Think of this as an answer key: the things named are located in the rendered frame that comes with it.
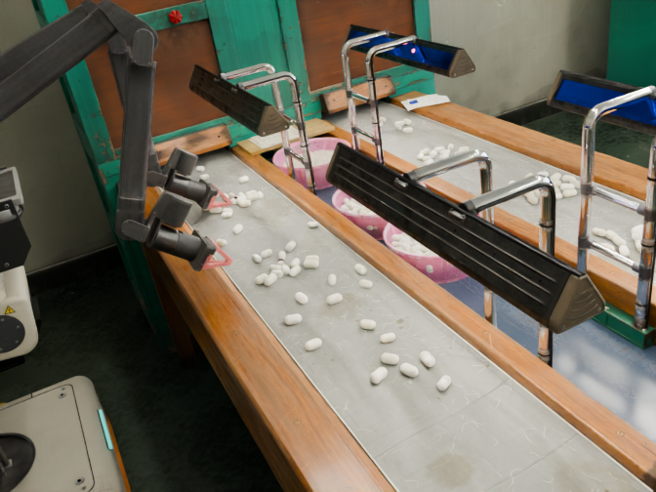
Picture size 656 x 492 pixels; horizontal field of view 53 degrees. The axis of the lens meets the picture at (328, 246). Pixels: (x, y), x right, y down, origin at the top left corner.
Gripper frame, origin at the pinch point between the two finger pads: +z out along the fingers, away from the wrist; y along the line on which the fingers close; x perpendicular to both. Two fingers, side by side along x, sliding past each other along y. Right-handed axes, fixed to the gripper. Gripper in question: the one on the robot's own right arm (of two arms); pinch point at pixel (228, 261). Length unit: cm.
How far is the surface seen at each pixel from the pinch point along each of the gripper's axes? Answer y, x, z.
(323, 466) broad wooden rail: -63, 9, -3
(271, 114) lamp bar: 11.1, -34.6, -1.8
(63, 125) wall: 183, 16, -8
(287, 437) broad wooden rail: -54, 10, -4
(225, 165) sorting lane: 79, -10, 24
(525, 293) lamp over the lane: -80, -31, -4
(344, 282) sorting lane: -15.2, -8.7, 21.2
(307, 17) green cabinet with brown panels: 90, -70, 32
